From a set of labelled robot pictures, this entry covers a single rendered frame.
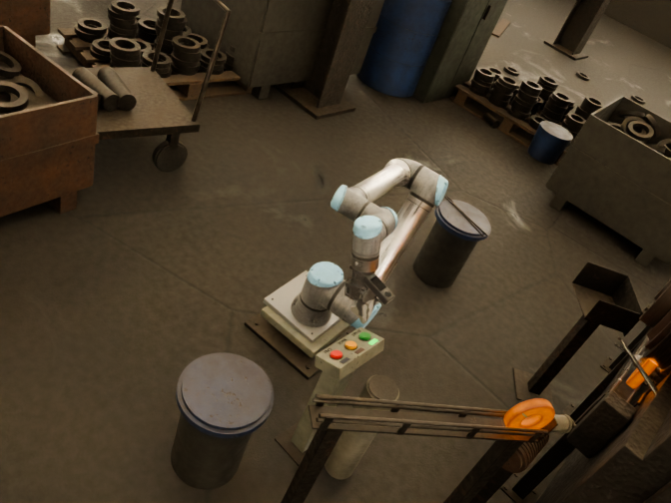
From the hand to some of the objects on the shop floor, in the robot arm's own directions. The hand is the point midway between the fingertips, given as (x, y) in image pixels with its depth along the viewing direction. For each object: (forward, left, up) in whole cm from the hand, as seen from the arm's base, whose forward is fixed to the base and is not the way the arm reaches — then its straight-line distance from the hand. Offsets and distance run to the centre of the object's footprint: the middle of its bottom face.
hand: (365, 320), depth 206 cm
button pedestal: (+4, -11, -66) cm, 67 cm away
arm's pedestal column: (-37, +31, -69) cm, 84 cm away
